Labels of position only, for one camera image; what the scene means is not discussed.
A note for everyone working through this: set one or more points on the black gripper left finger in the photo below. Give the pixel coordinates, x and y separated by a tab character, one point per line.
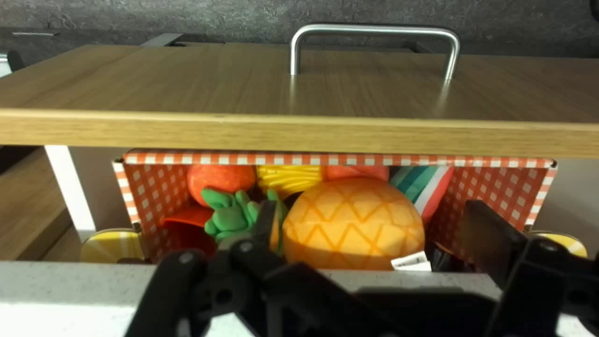
266	232

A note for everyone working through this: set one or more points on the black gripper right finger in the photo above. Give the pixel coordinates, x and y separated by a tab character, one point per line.
488	243

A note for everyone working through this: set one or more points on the green toy leaves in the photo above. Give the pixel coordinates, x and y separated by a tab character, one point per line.
236	213

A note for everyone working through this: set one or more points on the orange toy fruit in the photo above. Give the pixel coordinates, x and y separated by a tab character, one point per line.
226	179

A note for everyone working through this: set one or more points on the orange toy pineapple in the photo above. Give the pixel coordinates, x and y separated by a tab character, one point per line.
352	224

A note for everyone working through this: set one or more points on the orange checkered box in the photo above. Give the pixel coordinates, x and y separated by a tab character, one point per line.
515	189

